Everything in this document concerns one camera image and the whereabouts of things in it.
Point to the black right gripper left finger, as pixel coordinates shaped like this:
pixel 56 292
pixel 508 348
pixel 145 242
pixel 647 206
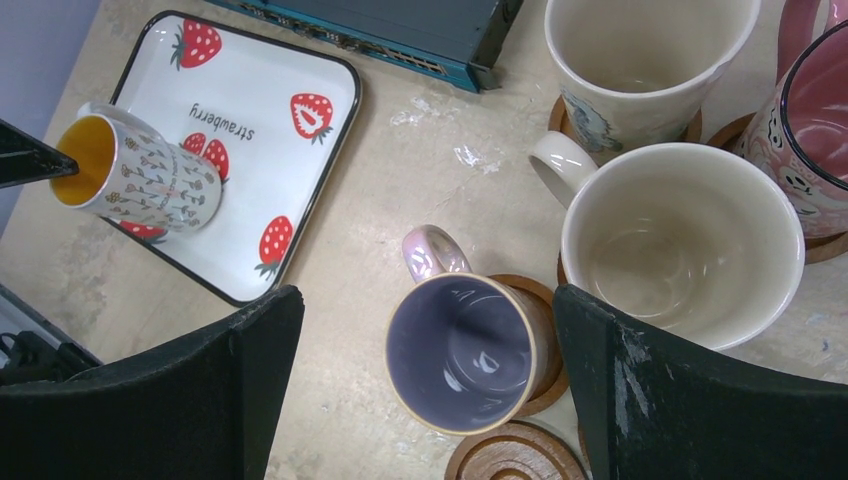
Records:
pixel 204 405

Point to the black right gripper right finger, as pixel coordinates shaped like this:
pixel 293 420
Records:
pixel 653 405

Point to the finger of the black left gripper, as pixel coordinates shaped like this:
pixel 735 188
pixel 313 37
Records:
pixel 25 159

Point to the wooden coaster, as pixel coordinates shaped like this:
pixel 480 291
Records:
pixel 817 249
pixel 558 121
pixel 514 450
pixel 555 381

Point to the orange interior mug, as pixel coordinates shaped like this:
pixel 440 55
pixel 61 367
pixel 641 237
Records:
pixel 129 172

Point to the wooden coaster front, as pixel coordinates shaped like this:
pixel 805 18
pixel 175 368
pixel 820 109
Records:
pixel 514 450

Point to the purple interior mug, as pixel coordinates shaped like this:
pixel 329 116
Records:
pixel 463 352

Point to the pink mug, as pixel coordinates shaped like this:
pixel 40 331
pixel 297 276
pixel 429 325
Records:
pixel 799 137

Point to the cream floral mug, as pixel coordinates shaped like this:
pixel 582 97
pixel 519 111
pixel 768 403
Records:
pixel 636 72

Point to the white strawberry tray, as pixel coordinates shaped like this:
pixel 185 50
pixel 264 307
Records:
pixel 270 115

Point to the dark network switch box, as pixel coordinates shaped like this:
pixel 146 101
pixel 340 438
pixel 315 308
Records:
pixel 454 41

